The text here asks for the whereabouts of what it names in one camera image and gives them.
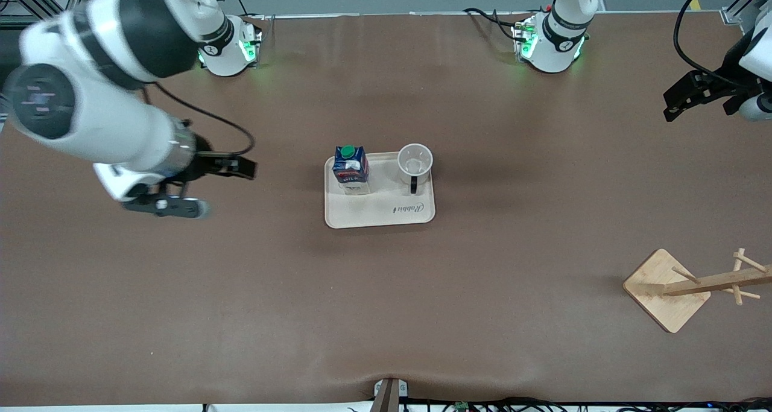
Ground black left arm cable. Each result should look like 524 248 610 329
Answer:
673 0 762 91

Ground black right base cable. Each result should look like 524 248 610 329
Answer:
226 0 270 24

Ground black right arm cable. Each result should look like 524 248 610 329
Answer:
142 83 255 159

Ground brown table cover sheet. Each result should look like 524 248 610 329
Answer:
0 11 772 408

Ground cream tray with bear print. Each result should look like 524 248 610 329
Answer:
324 151 436 229

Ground metal table edge clamp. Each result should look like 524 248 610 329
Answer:
373 378 410 412

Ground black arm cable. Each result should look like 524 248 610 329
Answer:
673 0 762 91
142 83 255 159

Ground white smiley mug black handle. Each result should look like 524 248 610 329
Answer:
397 144 434 195

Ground blue milk carton green cap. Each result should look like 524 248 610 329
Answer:
332 145 372 195

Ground black left base cables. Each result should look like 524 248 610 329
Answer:
463 7 533 42

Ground wooden mug tree stand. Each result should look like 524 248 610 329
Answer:
622 248 772 334

